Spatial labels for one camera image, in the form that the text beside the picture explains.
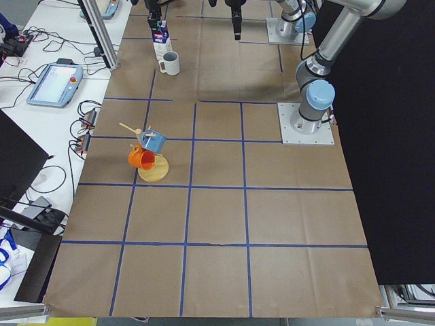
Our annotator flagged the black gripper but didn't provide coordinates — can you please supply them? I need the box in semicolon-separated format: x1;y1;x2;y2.
130;0;172;29
208;0;246;41

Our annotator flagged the blue white milk carton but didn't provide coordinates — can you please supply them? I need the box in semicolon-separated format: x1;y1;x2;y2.
152;20;173;60

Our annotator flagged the white mug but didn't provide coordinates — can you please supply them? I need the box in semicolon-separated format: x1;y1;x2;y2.
158;52;180;76

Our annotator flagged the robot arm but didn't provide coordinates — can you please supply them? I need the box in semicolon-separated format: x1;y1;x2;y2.
144;0;316;40
225;1;406;135

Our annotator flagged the teach pendant on bench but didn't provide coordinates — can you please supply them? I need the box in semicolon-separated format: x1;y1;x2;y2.
96;0;120;20

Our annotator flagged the orange mug on stand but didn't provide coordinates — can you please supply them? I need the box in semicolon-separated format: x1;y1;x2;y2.
128;145;156;170

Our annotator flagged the wooden mug tree stand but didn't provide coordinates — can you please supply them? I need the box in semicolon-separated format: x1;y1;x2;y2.
118;122;169;182

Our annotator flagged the black monitor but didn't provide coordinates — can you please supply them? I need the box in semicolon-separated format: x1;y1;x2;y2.
1;112;52;234

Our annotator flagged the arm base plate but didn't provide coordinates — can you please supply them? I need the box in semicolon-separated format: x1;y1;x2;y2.
277;103;334;145
266;18;310;46

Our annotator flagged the aluminium frame post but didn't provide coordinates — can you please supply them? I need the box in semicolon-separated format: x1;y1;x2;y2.
77;0;120;71

